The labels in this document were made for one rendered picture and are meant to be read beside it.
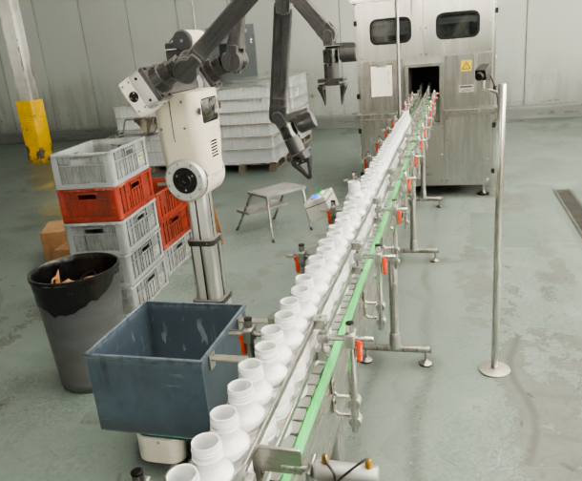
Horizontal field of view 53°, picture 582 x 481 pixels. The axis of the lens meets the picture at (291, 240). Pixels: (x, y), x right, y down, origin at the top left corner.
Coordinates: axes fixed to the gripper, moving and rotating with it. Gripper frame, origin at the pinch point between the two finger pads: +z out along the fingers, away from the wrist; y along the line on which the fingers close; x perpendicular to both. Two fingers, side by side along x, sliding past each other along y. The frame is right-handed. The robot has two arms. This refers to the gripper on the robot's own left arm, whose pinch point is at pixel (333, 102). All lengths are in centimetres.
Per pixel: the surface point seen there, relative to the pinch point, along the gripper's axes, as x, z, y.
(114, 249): -86, 91, 165
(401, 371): -40, 140, -18
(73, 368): 3, 123, 142
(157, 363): 116, 45, 23
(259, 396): 154, 27, -16
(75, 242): -83, 86, 191
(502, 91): -46, 5, -64
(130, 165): -114, 43, 160
